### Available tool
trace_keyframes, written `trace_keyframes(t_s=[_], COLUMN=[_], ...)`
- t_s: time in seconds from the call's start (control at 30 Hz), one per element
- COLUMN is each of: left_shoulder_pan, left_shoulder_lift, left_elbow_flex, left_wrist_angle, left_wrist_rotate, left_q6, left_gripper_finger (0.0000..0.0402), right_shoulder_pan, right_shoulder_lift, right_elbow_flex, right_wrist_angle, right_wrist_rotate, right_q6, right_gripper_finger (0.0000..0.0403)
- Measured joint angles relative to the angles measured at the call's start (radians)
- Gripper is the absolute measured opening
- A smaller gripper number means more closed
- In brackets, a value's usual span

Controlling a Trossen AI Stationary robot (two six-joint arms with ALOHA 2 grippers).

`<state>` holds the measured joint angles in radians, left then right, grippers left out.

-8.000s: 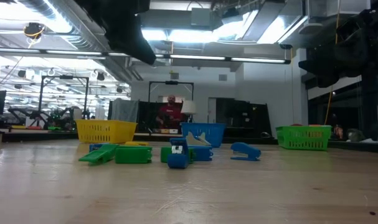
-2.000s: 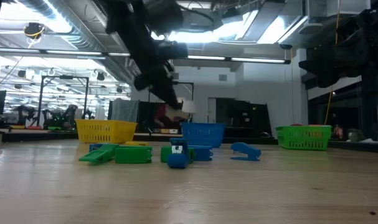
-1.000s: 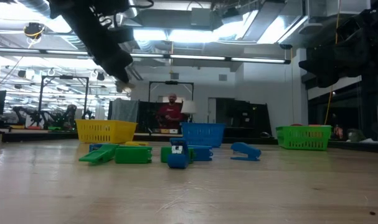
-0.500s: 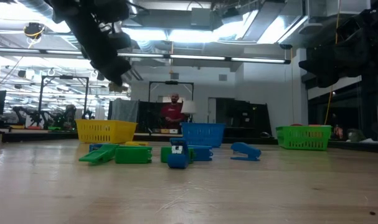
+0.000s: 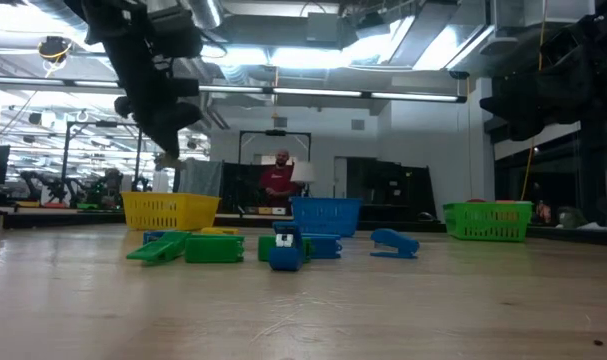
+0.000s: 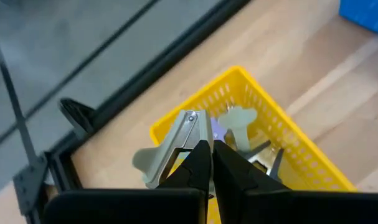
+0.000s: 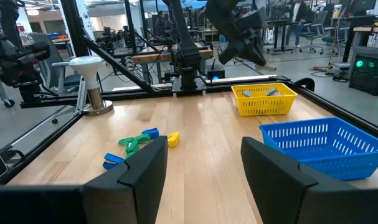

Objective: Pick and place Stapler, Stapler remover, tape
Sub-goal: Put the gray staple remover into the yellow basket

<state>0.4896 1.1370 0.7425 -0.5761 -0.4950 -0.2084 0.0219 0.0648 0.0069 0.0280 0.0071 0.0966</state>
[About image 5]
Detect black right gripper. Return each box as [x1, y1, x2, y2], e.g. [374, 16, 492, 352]
[479, 48, 603, 143]

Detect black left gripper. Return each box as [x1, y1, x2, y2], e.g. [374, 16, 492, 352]
[113, 73, 204, 161]

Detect blue stapler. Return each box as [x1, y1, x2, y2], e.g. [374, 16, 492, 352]
[302, 232, 344, 260]
[142, 229, 169, 246]
[368, 228, 421, 260]
[268, 221, 305, 273]

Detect yellow stapler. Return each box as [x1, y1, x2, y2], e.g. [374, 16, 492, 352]
[198, 226, 241, 237]

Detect long green stapler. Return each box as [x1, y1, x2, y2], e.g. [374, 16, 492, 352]
[126, 230, 192, 266]

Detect grey cloth cover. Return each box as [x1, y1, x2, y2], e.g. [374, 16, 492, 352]
[176, 158, 225, 197]

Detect yellow plastic basket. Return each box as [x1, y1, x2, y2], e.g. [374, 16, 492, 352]
[120, 191, 222, 232]

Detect green plastic basket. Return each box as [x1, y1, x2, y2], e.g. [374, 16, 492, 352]
[442, 199, 534, 244]

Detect person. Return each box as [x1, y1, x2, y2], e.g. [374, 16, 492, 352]
[258, 148, 304, 209]

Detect black partition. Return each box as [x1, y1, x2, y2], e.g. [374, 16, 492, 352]
[345, 157, 439, 221]

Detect white lampshade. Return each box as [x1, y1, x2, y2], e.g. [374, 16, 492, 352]
[289, 160, 318, 185]

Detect ceiling light bar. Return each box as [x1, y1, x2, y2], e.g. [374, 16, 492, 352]
[0, 74, 467, 104]

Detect blue plastic basket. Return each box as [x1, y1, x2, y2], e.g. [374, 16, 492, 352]
[288, 196, 363, 238]

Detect black frame stand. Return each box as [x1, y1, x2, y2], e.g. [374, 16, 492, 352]
[60, 118, 144, 194]

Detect yellow power cord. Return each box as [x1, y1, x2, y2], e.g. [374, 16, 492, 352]
[519, 0, 547, 202]

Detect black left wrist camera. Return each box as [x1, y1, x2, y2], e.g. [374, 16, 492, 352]
[150, 4, 204, 57]

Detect black camera gantry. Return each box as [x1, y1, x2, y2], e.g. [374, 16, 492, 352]
[237, 129, 313, 216]

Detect silver ceiling duct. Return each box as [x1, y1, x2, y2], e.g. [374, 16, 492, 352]
[185, 0, 224, 30]

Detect yellow cable coil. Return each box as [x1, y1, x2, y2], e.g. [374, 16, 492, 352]
[37, 35, 74, 64]

